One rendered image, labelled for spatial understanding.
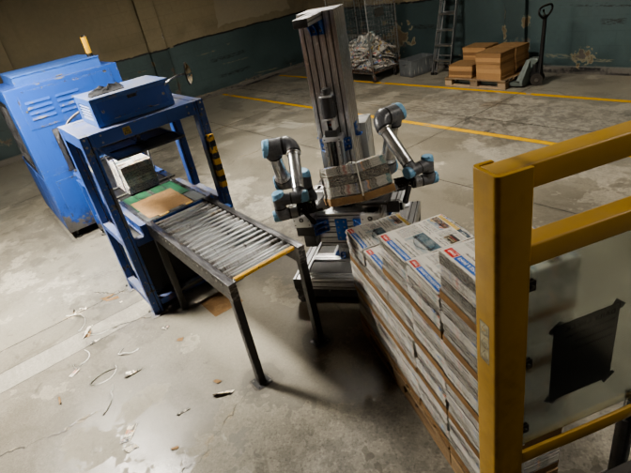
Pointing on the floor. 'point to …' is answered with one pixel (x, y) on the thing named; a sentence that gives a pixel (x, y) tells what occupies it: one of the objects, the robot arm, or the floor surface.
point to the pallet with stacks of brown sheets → (488, 64)
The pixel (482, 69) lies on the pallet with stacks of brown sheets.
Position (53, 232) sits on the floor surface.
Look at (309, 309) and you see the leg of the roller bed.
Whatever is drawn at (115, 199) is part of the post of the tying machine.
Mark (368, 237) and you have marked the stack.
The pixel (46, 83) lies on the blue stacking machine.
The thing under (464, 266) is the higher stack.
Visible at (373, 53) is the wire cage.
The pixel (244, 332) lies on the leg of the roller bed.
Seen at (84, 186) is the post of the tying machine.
